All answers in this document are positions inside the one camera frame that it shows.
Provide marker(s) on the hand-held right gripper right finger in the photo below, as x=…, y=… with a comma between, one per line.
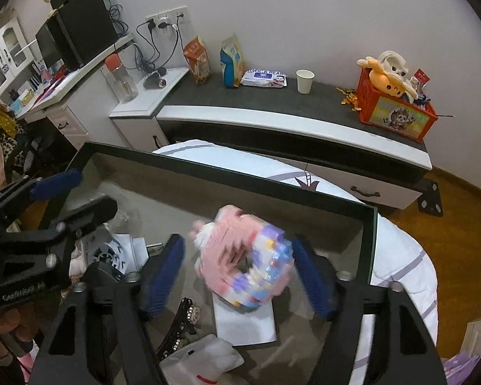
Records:
x=314, y=284

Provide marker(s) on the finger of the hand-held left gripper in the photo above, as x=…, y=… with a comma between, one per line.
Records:
x=92, y=210
x=58, y=184

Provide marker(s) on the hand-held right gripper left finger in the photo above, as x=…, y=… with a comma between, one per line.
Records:
x=164, y=278

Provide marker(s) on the black hair clip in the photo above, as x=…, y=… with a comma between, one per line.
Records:
x=180, y=329

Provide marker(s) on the pig doll figure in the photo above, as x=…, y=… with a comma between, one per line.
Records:
x=77, y=266

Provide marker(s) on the pink block doughnut toy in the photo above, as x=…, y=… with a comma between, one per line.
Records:
x=228, y=256

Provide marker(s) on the white plastic container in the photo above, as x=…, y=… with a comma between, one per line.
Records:
x=202, y=359

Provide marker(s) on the pink box with dark rim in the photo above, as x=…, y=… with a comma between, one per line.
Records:
x=264, y=208

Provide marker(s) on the person's left hand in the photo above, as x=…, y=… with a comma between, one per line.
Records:
x=8, y=329

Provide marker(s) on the white mini fan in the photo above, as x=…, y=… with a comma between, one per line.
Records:
x=108, y=250

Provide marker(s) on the white paper card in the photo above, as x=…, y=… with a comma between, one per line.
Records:
x=244, y=327

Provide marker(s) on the white desk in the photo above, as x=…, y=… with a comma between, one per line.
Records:
x=84, y=104

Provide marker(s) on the white side cabinet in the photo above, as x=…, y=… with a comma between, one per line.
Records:
x=144, y=116

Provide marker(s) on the water bottle with orange lid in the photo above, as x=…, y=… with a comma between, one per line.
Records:
x=122, y=80

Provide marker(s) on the black computer monitor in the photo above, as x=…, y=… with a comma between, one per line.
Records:
x=48, y=48

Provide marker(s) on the white glass-door cabinet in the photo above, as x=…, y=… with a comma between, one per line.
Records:
x=4, y=56

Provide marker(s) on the small black gadget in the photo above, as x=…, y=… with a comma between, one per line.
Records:
x=155, y=79

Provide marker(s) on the low cabinet with dark top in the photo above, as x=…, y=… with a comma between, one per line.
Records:
x=304, y=128

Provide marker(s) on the black computer tower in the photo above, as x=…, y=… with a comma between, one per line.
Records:
x=82, y=28

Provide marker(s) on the purple cloth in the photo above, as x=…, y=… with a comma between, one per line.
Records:
x=461, y=367

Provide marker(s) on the orange snack bag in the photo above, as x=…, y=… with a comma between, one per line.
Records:
x=198, y=62

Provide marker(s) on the orange toy crate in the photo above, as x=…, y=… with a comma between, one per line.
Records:
x=397, y=116

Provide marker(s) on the orange toy figure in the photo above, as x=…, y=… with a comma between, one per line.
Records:
x=349, y=100

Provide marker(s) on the white paper cup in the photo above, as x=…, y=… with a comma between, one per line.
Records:
x=305, y=82

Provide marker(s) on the blue snack bag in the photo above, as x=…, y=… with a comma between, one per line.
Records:
x=232, y=62

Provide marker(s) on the wet wipes pack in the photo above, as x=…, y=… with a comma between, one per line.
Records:
x=263, y=79

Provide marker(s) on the yellow plush toy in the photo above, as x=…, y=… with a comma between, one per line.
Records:
x=389, y=84

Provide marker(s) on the red card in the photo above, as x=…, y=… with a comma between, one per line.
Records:
x=422, y=77

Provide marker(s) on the white plush toy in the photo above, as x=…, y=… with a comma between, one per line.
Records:
x=393, y=62

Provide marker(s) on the black metal bracket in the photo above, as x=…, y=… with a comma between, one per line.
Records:
x=430, y=197

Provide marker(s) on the white wall socket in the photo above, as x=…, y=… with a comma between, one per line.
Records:
x=168, y=17

